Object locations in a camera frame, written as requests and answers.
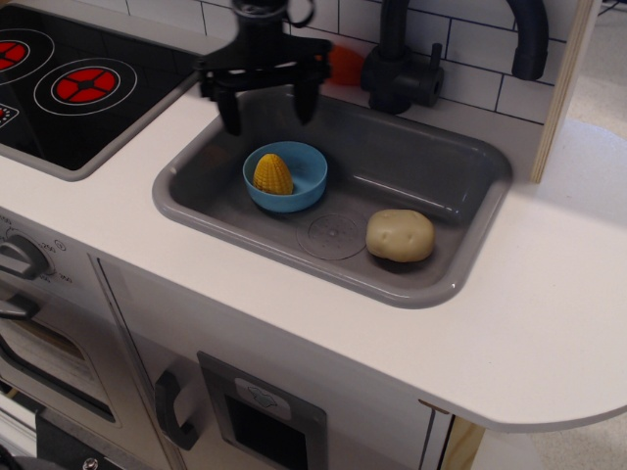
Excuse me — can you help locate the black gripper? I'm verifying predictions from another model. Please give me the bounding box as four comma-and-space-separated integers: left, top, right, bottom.
195, 14, 332, 136

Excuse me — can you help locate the yellow toy corn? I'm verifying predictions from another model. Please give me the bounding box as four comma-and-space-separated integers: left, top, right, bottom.
253, 153, 294, 196

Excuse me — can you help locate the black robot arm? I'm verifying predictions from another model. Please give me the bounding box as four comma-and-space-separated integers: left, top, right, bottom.
195, 1, 332, 135

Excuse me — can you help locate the blue plastic bowl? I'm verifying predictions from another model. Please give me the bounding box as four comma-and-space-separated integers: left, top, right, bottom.
242, 141, 327, 213

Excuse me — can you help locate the grey toy sink basin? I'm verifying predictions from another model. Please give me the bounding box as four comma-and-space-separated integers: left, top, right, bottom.
153, 87, 511, 308

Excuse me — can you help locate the orange toy vegetable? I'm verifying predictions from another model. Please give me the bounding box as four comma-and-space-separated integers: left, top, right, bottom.
329, 45, 364, 86

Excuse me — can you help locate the black toy faucet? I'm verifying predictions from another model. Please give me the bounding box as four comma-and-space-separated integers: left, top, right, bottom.
361, 0, 550, 115

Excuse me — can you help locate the beige toy potato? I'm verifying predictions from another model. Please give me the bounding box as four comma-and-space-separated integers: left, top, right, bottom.
365, 210, 435, 262

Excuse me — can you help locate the black toy stove top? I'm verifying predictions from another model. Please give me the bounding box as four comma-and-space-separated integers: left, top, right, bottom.
1, 4, 197, 181

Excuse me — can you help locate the grey oven knob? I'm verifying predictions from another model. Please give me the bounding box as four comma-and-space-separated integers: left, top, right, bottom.
1, 235, 50, 280

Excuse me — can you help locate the wooden side panel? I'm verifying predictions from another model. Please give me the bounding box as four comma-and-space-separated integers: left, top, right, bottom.
529, 0, 601, 184

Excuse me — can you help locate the grey dispenser panel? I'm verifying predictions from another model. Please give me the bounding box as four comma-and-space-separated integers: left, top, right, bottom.
197, 352, 329, 470

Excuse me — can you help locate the black cabinet door handle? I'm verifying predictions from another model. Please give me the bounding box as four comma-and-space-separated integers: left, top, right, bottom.
154, 370, 200, 451

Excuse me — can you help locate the grey oven door handle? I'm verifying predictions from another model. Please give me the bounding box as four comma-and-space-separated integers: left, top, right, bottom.
0, 290, 40, 320

